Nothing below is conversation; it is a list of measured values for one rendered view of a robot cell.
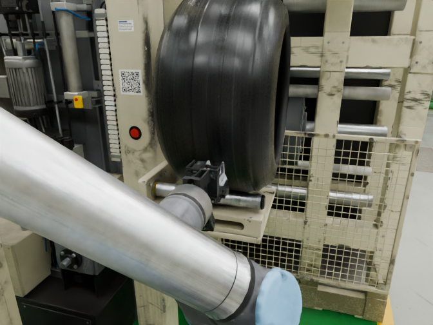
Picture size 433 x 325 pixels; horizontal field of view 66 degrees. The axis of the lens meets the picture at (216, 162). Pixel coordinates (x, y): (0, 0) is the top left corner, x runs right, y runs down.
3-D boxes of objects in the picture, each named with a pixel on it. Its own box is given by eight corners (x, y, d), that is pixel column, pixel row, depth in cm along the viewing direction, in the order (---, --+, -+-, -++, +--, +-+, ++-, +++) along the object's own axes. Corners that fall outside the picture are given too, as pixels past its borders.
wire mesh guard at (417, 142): (194, 259, 168) (190, 124, 144) (195, 257, 170) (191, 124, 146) (388, 295, 144) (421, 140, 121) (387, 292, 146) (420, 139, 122)
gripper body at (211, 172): (225, 161, 73) (209, 182, 63) (225, 196, 76) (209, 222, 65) (193, 158, 76) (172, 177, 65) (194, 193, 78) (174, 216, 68)
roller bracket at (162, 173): (139, 209, 102) (136, 180, 99) (186, 166, 138) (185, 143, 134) (149, 211, 101) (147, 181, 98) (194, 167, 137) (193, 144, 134)
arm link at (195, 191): (205, 239, 61) (158, 231, 64) (213, 226, 66) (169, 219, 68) (205, 195, 58) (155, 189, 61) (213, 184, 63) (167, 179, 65)
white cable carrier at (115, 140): (111, 160, 114) (94, 8, 98) (119, 156, 119) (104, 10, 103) (122, 162, 113) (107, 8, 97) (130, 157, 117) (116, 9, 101)
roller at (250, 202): (158, 185, 108) (154, 198, 106) (154, 178, 104) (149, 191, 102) (266, 198, 99) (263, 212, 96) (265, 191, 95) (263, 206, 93)
